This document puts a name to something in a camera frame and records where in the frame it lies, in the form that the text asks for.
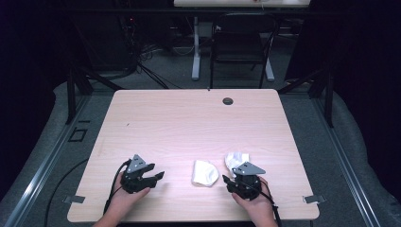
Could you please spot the white sock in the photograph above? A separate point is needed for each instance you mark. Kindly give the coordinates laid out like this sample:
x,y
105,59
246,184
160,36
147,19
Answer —
x,y
235,159
205,173

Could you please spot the person's right hand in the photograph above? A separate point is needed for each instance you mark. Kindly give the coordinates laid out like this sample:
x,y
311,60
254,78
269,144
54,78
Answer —
x,y
258,208

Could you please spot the aluminium floor rail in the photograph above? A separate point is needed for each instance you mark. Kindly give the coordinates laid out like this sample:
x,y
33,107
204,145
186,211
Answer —
x,y
41,176
346,170

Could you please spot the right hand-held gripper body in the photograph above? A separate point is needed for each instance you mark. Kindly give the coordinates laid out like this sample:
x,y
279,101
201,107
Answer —
x,y
247,184

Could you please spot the white background desk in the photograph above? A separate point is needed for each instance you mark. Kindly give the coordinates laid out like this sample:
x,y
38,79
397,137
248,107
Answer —
x,y
241,3

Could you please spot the person's left hand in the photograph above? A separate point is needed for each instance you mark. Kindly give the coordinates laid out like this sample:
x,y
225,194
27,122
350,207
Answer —
x,y
121,201

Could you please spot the black chair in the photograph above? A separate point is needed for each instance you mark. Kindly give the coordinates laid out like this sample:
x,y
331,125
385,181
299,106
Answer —
x,y
241,44

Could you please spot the black metal frame stand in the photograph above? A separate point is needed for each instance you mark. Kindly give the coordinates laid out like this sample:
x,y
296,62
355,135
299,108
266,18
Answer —
x,y
72,94
328,97

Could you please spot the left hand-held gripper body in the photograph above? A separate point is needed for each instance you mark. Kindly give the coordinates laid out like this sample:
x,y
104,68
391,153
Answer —
x,y
134,181

